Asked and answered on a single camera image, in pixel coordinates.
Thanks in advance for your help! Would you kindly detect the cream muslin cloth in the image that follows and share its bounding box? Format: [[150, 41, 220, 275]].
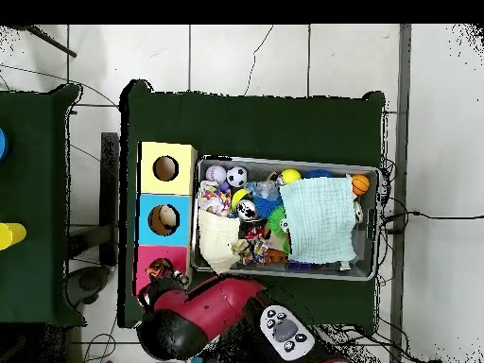
[[197, 208, 251, 275]]

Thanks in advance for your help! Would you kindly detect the wooden box with three holes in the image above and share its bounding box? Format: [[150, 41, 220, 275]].
[[131, 141, 199, 298]]

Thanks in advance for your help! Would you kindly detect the yellow curved toy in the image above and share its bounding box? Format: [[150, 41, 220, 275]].
[[230, 187, 251, 213]]

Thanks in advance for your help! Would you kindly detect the crushed silver drink can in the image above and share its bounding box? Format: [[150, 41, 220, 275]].
[[236, 199, 259, 221]]

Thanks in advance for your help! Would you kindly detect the small soccer ball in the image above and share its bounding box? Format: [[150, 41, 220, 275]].
[[225, 165, 249, 188]]

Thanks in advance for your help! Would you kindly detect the blue spiky rubber ball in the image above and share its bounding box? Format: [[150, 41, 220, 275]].
[[251, 194, 285, 220]]

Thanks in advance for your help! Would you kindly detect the crumpled white colourful-dotted wrapper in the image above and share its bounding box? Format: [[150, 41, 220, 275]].
[[198, 180, 233, 218]]

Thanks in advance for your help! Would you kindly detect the small white baseball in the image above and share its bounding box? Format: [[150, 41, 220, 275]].
[[204, 164, 228, 185]]

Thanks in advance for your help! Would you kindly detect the yellow foam ball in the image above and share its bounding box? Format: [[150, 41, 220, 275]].
[[280, 167, 303, 185]]

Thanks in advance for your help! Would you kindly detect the light blue muslin cloth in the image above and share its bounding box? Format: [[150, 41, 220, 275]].
[[278, 176, 358, 265]]

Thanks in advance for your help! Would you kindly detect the small orange basketball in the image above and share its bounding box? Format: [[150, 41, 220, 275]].
[[351, 173, 371, 197]]

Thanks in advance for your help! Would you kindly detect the dark grey rounded base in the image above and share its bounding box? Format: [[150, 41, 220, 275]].
[[65, 265, 112, 307]]

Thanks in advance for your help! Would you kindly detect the yellow cylinder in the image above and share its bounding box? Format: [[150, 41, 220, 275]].
[[0, 221, 27, 251]]

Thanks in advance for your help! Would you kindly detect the dark thin rod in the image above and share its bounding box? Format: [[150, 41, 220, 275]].
[[16, 25, 78, 59]]

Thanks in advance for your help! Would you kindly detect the shallow wire mesh bin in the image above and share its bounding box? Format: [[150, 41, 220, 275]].
[[189, 154, 382, 283]]

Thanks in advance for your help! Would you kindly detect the black power cable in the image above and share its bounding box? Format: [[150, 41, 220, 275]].
[[381, 210, 484, 228]]

